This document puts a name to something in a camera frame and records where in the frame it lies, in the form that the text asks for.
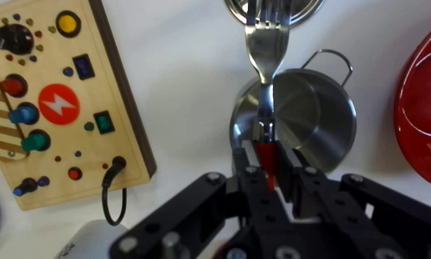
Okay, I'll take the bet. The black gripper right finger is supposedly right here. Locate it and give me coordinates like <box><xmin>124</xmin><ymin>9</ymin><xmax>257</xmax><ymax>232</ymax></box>
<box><xmin>275</xmin><ymin>142</ymin><xmax>315</xmax><ymax>175</ymax></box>

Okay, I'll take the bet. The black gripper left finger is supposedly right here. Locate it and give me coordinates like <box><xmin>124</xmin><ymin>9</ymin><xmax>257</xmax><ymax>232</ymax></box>
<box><xmin>232</xmin><ymin>140</ymin><xmax>261</xmax><ymax>178</ymax></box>

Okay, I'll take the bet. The red handled fork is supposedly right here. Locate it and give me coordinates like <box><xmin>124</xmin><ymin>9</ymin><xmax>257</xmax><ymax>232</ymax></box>
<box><xmin>244</xmin><ymin>0</ymin><xmax>291</xmax><ymax>192</ymax></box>

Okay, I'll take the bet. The small steel pot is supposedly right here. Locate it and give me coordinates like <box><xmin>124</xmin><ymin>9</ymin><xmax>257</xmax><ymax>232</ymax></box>
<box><xmin>228</xmin><ymin>48</ymin><xmax>359</xmax><ymax>176</ymax></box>

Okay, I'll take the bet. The red bowl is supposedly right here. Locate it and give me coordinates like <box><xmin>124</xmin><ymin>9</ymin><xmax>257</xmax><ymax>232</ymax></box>
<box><xmin>393</xmin><ymin>32</ymin><xmax>431</xmax><ymax>183</ymax></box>

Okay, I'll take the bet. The white ceramic mug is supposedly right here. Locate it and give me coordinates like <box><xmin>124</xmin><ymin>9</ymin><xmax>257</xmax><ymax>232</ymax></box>
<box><xmin>54</xmin><ymin>221</ymin><xmax>126</xmax><ymax>259</ymax></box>

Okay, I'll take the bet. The black loop cable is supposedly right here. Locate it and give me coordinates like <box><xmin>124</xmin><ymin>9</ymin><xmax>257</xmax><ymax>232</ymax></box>
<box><xmin>100</xmin><ymin>156</ymin><xmax>129</xmax><ymax>228</ymax></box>

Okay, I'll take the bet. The wooden switch busy board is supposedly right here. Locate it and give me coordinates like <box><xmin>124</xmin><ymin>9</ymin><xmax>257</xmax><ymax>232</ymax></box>
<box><xmin>0</xmin><ymin>0</ymin><xmax>156</xmax><ymax>211</ymax></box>

